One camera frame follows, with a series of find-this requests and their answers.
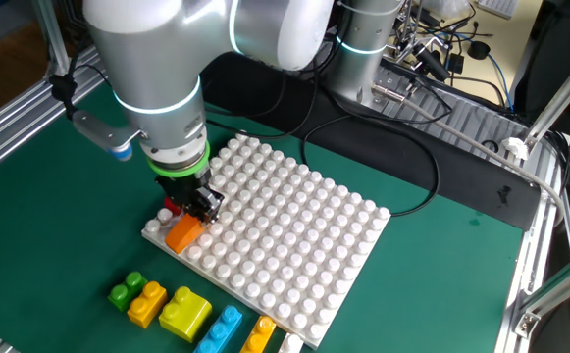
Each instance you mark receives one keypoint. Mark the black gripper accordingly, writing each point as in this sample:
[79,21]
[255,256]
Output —
[179,191]

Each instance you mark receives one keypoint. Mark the orange sloped block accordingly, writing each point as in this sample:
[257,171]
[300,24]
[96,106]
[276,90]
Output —
[184,235]

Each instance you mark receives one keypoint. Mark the small red block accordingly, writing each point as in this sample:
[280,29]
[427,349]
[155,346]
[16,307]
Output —
[170,205]

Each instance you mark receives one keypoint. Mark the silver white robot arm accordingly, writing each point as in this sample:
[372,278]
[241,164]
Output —
[167,73]

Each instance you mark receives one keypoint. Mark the white studded baseplate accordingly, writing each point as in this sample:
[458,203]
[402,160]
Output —
[284,245]

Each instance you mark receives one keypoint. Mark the large lime yellow block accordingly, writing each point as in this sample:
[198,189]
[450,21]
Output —
[185,314]

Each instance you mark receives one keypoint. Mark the yellow-orange two-stud block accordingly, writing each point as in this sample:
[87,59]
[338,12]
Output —
[147,304]

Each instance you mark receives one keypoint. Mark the green two-stud block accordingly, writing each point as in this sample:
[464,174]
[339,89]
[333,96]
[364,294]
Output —
[126,291]

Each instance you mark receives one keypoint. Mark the light blue three-stud block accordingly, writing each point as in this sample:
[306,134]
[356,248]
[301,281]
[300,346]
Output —
[218,331]

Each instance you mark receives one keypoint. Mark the yellow-orange four-stud block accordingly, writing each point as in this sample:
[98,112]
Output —
[259,336]

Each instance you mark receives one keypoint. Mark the black table mat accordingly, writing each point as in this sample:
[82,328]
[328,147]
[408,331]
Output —
[314,113]

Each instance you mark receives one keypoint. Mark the white four-stud block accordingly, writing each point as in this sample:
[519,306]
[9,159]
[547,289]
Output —
[291,344]

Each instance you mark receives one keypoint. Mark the diagonal aluminium beam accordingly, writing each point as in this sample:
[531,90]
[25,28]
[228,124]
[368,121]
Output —
[559,98]
[51,34]

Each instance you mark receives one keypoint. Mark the green cutting mat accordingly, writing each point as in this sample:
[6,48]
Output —
[436,274]

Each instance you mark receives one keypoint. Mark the white crumpled tissue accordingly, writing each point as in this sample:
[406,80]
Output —
[515,147]

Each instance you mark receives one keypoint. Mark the black round puck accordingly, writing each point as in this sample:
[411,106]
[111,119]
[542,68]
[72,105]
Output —
[479,50]

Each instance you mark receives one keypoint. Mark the white keyboard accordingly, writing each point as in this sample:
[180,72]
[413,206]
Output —
[498,6]

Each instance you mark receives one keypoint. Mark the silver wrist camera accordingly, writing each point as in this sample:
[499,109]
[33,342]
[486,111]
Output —
[211,200]

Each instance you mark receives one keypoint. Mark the black camera on stand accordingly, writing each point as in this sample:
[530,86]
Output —
[431,61]

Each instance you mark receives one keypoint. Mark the aluminium frame post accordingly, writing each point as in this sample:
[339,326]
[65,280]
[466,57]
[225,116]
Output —
[559,289]

